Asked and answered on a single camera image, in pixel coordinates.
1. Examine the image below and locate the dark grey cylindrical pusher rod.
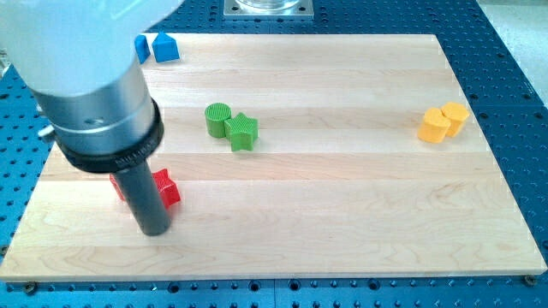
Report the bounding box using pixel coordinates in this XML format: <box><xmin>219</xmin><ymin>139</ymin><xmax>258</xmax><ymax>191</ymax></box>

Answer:
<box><xmin>113</xmin><ymin>162</ymin><xmax>171</xmax><ymax>236</ymax></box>

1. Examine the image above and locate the red star block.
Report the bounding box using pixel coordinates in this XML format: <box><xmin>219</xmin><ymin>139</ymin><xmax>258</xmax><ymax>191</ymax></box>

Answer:
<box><xmin>152</xmin><ymin>169</ymin><xmax>181</xmax><ymax>210</ymax></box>

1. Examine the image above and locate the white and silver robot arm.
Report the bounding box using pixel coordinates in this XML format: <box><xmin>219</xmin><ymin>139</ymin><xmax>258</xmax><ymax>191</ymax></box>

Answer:
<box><xmin>1</xmin><ymin>0</ymin><xmax>181</xmax><ymax>236</ymax></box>

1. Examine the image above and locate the blue block behind arm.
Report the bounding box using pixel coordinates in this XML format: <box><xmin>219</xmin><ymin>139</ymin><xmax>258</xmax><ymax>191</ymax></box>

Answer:
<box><xmin>134</xmin><ymin>34</ymin><xmax>151</xmax><ymax>64</ymax></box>

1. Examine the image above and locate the green star block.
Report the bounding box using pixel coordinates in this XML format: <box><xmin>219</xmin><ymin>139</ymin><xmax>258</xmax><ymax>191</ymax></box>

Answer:
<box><xmin>224</xmin><ymin>113</ymin><xmax>259</xmax><ymax>151</ymax></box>

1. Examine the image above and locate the red block behind rod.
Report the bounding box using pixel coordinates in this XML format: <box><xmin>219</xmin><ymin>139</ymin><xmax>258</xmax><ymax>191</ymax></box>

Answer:
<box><xmin>109</xmin><ymin>174</ymin><xmax>125</xmax><ymax>201</ymax></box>

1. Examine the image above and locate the green cylinder block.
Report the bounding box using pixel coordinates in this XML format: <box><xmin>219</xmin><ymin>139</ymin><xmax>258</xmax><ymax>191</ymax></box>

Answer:
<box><xmin>205</xmin><ymin>103</ymin><xmax>231</xmax><ymax>138</ymax></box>

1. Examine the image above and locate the blue pentagon block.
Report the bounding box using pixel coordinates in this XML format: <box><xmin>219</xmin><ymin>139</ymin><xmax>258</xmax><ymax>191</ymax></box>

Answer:
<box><xmin>152</xmin><ymin>32</ymin><xmax>180</xmax><ymax>62</ymax></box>

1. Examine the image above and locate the light wooden board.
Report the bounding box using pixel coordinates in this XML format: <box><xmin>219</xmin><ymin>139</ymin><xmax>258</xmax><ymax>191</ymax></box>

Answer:
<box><xmin>1</xmin><ymin>33</ymin><xmax>546</xmax><ymax>282</ymax></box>

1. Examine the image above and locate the yellow heart block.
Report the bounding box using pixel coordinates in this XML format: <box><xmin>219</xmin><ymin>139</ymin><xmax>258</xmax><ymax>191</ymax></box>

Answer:
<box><xmin>417</xmin><ymin>108</ymin><xmax>451</xmax><ymax>144</ymax></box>

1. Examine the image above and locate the yellow hexagon block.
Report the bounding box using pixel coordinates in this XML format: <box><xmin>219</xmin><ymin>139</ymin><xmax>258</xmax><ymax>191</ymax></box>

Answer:
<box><xmin>441</xmin><ymin>102</ymin><xmax>470</xmax><ymax>137</ymax></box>

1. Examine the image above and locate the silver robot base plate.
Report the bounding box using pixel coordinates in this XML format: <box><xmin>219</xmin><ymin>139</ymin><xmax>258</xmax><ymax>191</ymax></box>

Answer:
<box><xmin>223</xmin><ymin>0</ymin><xmax>314</xmax><ymax>21</ymax></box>

